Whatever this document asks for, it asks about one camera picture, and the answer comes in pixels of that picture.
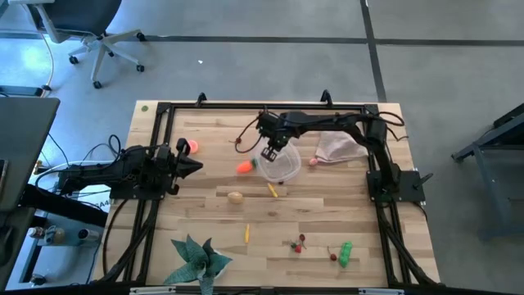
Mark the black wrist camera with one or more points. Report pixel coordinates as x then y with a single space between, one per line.
266 123
164 155

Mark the black frame hook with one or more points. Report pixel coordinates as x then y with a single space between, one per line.
200 98
326 97

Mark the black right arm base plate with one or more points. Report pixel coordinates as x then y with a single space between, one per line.
409 184

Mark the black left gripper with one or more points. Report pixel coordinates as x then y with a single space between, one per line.
170 174

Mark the small pink toy fruit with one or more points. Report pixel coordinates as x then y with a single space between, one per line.
313 162

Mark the pink orange toy peach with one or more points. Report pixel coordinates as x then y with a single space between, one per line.
193 146

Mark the flat black device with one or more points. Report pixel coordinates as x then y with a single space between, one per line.
20 90

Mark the dark blue metal stand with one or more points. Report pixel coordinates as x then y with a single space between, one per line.
503 127

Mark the white labelled box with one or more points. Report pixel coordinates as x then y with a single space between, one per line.
98 203

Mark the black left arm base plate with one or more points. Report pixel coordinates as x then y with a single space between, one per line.
123 195

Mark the green toy pea pod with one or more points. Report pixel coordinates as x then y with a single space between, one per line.
346 254

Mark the green leafy plant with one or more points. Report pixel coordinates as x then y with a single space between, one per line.
196 262

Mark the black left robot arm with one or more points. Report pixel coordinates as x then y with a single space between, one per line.
102 174

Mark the red toy strawberry with leaves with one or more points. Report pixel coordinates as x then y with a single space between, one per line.
298 248

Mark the beige folded cloth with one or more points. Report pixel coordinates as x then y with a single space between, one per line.
337 148

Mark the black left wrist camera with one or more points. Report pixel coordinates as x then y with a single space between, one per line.
164 155

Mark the yellow toy stick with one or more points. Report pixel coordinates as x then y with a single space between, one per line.
247 234

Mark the black white office chair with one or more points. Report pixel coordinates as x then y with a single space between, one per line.
78 16

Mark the black round object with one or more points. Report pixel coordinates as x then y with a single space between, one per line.
37 280

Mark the white cylinder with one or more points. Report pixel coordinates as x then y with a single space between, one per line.
88 234

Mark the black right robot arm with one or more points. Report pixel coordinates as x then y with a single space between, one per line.
327 121

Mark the clear plastic tupperware container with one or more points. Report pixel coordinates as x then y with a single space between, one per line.
282 169

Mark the tan toy potato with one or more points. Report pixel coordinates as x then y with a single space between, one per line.
235 198

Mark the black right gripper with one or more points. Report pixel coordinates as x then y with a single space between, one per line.
281 133

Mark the black desk beam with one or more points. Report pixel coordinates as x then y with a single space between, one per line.
61 207

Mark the black aluminium table frame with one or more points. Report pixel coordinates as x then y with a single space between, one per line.
245 106

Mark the small bottle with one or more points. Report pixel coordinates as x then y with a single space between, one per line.
35 232

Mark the grey desk top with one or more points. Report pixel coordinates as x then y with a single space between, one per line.
24 143

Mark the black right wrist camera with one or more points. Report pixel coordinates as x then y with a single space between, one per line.
266 123

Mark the silver frame bracket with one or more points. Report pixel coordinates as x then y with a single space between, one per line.
380 291

